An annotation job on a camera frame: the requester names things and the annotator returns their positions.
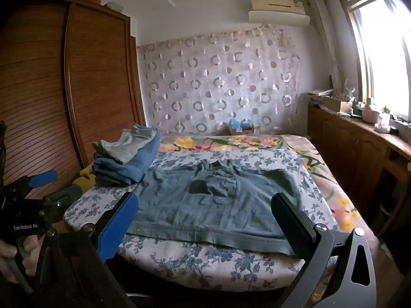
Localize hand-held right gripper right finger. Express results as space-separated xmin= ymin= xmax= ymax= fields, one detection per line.
xmin=270 ymin=192 xmax=377 ymax=308

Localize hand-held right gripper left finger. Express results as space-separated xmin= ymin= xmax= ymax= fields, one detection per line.
xmin=34 ymin=192 xmax=139 ymax=308

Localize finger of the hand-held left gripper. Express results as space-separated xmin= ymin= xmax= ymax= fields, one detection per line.
xmin=5 ymin=171 xmax=58 ymax=198
xmin=42 ymin=185 xmax=83 ymax=214

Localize grey-blue pants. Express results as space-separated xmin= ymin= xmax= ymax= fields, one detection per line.
xmin=128 ymin=160 xmax=304 ymax=257

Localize person's left hand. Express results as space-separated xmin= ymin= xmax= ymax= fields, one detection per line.
xmin=0 ymin=234 xmax=42 ymax=284

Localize yellow plush toy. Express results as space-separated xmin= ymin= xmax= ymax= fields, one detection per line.
xmin=72 ymin=165 xmax=97 ymax=188

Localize yellow floral blanket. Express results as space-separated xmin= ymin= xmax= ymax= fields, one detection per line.
xmin=159 ymin=134 xmax=360 ymax=232

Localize folded blue denim jeans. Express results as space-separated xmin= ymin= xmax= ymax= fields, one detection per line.
xmin=93 ymin=133 xmax=163 ymax=187

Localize blue floral bed sheet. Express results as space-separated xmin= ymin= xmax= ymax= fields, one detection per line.
xmin=62 ymin=149 xmax=341 ymax=292

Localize folded grey garment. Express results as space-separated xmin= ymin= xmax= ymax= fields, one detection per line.
xmin=93 ymin=128 xmax=158 ymax=164

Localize wooden cabinet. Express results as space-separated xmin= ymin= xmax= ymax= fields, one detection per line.
xmin=306 ymin=103 xmax=411 ymax=264

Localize wooden wardrobe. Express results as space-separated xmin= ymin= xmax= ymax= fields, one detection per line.
xmin=0 ymin=0 xmax=146 ymax=232

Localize cardboard box with blue packs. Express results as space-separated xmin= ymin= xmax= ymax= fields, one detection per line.
xmin=229 ymin=118 xmax=255 ymax=136

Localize open cardboard box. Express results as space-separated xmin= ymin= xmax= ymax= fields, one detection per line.
xmin=323 ymin=96 xmax=353 ymax=113

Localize pink bottle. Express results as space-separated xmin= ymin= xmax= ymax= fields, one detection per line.
xmin=363 ymin=98 xmax=375 ymax=123

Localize circle-patterned curtain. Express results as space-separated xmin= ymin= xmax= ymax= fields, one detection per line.
xmin=137 ymin=26 xmax=304 ymax=135

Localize window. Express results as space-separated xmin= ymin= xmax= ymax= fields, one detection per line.
xmin=337 ymin=0 xmax=411 ymax=122

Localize wrapped wall pipe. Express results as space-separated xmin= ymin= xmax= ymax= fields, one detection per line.
xmin=310 ymin=0 xmax=344 ymax=87

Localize wall air conditioner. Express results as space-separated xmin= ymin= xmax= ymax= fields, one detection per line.
xmin=248 ymin=0 xmax=311 ymax=27

